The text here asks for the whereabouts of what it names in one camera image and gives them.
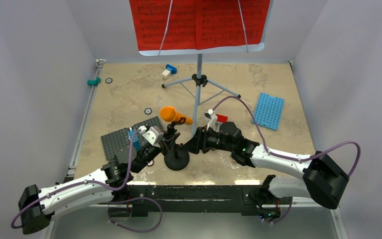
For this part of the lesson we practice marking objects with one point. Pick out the red sheet music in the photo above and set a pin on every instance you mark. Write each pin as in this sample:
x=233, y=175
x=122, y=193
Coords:
x=199, y=24

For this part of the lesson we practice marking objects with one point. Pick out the orange black poker chip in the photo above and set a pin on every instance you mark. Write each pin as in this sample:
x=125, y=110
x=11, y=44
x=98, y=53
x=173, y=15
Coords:
x=151, y=163

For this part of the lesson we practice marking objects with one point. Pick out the far black white poker chip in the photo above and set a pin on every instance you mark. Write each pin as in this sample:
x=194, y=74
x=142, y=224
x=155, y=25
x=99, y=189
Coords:
x=109, y=80

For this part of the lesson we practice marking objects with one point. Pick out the blue white brick block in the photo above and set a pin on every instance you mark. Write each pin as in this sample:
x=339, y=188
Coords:
x=169, y=71

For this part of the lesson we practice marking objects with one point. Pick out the blue building brick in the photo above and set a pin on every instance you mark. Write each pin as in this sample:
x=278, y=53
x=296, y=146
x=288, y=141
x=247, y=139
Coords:
x=134, y=139

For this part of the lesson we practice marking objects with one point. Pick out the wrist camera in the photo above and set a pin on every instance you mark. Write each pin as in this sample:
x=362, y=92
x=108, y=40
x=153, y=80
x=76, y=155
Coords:
x=211, y=118
x=153, y=135

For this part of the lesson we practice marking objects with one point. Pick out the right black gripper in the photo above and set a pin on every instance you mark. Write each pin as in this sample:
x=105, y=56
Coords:
x=199, y=141

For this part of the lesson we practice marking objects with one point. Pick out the orange toy microphone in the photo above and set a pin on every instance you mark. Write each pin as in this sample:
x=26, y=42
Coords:
x=170, y=114

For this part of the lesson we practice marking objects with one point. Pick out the black table front rail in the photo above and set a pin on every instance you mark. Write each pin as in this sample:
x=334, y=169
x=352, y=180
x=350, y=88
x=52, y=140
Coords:
x=246, y=200

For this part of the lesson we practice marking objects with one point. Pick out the red grey toy hammer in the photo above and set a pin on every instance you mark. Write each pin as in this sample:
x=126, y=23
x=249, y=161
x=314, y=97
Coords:
x=221, y=119

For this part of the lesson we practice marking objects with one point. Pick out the black microphone stand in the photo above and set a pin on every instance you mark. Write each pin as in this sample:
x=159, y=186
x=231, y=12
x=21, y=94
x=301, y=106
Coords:
x=180, y=162

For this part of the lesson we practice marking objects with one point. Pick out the light blue music stand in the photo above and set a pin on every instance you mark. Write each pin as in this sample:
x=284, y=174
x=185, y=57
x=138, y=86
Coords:
x=197, y=92

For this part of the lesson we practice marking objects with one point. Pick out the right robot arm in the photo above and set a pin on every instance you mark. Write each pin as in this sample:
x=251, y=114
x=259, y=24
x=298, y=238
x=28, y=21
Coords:
x=320, y=179

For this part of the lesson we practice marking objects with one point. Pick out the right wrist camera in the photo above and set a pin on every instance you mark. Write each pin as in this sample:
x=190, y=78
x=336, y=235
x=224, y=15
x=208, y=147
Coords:
x=211, y=118

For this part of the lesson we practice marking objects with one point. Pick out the aluminium side rail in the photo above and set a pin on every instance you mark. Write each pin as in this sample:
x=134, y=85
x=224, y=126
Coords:
x=83, y=127

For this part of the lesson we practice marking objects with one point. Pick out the teal clamp piece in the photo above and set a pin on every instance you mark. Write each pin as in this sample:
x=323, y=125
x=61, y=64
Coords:
x=94, y=82

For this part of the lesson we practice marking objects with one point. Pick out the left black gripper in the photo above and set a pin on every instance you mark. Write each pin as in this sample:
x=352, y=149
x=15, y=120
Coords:
x=168, y=141

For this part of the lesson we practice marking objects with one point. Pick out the light blue building baseplate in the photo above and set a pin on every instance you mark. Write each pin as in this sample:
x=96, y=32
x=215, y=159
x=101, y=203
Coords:
x=268, y=111

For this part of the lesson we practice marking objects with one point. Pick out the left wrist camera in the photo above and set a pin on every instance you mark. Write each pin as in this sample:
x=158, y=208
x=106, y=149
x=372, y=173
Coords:
x=153, y=135

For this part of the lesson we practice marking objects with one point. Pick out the dark grey building baseplate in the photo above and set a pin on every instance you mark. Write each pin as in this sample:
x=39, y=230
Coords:
x=115, y=141

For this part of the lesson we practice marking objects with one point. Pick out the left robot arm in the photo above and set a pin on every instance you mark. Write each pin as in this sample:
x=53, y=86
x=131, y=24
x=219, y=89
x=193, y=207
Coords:
x=38, y=207

